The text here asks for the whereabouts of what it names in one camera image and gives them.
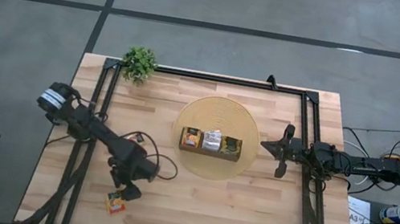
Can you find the small black bracket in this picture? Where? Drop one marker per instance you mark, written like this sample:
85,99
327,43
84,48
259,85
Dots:
271,82

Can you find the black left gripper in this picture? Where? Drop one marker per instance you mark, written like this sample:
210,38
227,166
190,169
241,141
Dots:
134,166

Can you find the red orange tea bag packet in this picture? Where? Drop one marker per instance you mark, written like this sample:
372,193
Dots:
114,203
191,138
138,138

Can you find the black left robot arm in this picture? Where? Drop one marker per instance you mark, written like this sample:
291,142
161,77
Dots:
91,130

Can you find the round woven straw placemat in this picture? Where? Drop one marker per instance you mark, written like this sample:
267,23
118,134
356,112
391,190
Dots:
220,111

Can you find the green plant in white pot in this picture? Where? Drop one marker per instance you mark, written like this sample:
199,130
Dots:
138,64

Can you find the black aluminium rig frame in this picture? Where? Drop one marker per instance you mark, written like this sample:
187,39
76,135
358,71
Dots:
229,80

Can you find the brown wooden tea box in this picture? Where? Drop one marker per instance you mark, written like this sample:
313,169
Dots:
209,153

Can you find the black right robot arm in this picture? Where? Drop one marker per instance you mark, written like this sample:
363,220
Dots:
362,167

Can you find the white paper sheet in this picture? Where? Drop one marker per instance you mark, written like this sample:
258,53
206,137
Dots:
359,206

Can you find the green tea bag packet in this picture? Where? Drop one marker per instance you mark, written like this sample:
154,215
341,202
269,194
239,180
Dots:
231,146

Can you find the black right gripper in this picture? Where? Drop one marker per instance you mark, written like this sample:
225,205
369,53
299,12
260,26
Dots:
301,153

